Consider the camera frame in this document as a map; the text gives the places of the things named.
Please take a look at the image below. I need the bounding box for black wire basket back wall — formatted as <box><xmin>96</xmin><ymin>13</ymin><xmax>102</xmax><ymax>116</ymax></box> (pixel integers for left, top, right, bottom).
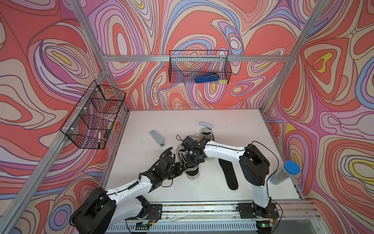
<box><xmin>168</xmin><ymin>49</ymin><xmax>232</xmax><ymax>83</ymax></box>

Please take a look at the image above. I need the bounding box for black white sneaker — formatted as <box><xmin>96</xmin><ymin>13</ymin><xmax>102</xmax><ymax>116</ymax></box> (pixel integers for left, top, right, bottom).
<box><xmin>177</xmin><ymin>143</ymin><xmax>200</xmax><ymax>180</ymax></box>
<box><xmin>200</xmin><ymin>128</ymin><xmax>214</xmax><ymax>141</ymax></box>

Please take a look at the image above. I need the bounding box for black wire basket wall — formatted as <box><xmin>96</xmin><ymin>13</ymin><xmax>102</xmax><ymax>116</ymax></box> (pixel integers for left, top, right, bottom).
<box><xmin>168</xmin><ymin>49</ymin><xmax>232</xmax><ymax>83</ymax></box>
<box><xmin>60</xmin><ymin>81</ymin><xmax>126</xmax><ymax>150</ymax></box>

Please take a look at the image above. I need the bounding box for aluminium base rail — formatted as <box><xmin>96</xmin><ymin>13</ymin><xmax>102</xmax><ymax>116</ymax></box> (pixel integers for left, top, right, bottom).
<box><xmin>158</xmin><ymin>200</ymin><xmax>321</xmax><ymax>222</ymax></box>

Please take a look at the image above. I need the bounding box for small grey white device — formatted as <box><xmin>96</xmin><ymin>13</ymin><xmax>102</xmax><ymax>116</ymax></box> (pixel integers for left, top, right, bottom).
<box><xmin>199</xmin><ymin>121</ymin><xmax>213</xmax><ymax>130</ymax></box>

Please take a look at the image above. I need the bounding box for black shoe insole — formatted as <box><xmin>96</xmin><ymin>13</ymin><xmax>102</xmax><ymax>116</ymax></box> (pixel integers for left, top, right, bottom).
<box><xmin>219</xmin><ymin>159</ymin><xmax>239</xmax><ymax>190</ymax></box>

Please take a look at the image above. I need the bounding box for black wire basket left wall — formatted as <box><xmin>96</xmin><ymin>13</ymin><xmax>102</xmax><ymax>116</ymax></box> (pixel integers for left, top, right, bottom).
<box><xmin>60</xmin><ymin>81</ymin><xmax>126</xmax><ymax>150</ymax></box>

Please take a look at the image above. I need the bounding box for blue tool in basket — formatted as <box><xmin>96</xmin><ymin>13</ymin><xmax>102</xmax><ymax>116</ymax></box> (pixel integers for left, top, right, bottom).
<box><xmin>195</xmin><ymin>72</ymin><xmax>220</xmax><ymax>83</ymax></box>

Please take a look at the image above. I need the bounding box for white marker in basket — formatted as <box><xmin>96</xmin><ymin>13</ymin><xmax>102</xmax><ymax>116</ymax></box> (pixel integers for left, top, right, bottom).
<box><xmin>97</xmin><ymin>131</ymin><xmax>101</xmax><ymax>149</ymax></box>

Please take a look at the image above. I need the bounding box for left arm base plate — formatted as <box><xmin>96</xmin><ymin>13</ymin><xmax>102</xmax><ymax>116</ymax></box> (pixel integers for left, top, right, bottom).
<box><xmin>127</xmin><ymin>203</ymin><xmax>163</xmax><ymax>222</ymax></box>

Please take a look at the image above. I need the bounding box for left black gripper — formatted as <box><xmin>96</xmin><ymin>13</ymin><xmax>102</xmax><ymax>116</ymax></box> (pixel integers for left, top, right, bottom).
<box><xmin>161</xmin><ymin>162</ymin><xmax>186</xmax><ymax>181</ymax></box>

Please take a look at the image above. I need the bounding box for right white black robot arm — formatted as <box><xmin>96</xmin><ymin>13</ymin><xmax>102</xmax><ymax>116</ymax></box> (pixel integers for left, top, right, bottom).
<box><xmin>179</xmin><ymin>136</ymin><xmax>270</xmax><ymax>209</ymax></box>

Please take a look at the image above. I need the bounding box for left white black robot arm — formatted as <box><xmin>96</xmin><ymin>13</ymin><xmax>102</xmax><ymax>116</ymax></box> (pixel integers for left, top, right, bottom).
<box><xmin>69</xmin><ymin>151</ymin><xmax>185</xmax><ymax>234</ymax></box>

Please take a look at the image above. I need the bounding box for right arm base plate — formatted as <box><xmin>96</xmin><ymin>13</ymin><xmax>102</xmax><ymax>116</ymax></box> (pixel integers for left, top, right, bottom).
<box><xmin>236</xmin><ymin>202</ymin><xmax>280</xmax><ymax>220</ymax></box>

